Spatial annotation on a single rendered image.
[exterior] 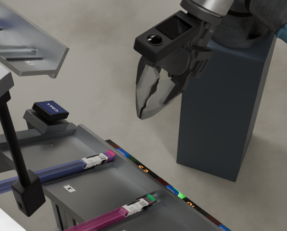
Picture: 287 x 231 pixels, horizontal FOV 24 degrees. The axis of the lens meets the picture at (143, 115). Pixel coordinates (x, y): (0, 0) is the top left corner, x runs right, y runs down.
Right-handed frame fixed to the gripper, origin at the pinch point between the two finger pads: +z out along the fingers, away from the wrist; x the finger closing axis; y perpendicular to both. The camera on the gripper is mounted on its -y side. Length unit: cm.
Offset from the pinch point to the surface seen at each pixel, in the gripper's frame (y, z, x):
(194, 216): -3.4, 7.8, -17.6
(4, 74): -64, -20, -17
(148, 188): -3.3, 8.8, -8.7
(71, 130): -4.4, 8.4, 8.0
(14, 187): -55, -9, -16
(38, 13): 86, 25, 86
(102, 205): -16.0, 9.4, -8.2
